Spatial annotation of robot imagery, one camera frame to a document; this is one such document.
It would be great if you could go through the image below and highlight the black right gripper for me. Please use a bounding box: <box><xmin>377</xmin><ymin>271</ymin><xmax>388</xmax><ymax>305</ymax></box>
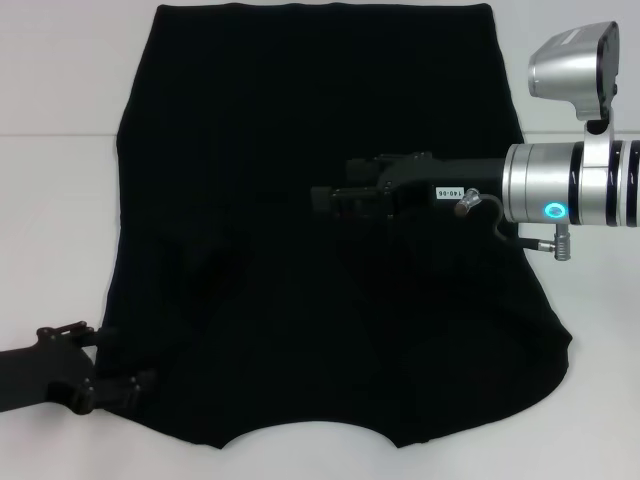
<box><xmin>310</xmin><ymin>151</ymin><xmax>509</xmax><ymax>220</ymax></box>

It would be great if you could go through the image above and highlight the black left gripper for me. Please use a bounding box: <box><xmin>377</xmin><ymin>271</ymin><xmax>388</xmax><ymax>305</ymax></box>
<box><xmin>0</xmin><ymin>321</ymin><xmax>160</xmax><ymax>417</ymax></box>

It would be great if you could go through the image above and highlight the black t-shirt with white print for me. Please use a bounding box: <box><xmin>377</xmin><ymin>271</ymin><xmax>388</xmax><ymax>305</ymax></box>
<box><xmin>94</xmin><ymin>3</ymin><xmax>574</xmax><ymax>437</ymax></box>

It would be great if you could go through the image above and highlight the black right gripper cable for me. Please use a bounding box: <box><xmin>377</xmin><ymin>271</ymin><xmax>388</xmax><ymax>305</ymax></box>
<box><xmin>453</xmin><ymin>188</ymin><xmax>574</xmax><ymax>262</ymax></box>

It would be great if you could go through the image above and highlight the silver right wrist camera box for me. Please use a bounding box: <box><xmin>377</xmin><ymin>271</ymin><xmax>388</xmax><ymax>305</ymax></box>
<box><xmin>527</xmin><ymin>20</ymin><xmax>621</xmax><ymax>137</ymax></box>

